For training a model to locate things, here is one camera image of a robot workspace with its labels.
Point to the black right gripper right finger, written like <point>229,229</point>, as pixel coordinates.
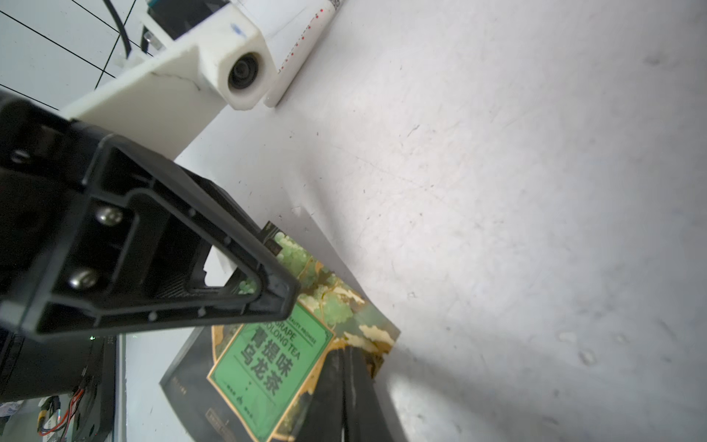
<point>363,417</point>

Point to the green tea bag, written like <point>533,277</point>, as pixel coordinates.
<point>255,382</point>

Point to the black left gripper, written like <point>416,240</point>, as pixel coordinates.
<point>101,236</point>

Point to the spoon with white handle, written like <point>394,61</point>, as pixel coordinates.
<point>319,19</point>

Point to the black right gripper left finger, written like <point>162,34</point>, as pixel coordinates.
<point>325,417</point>

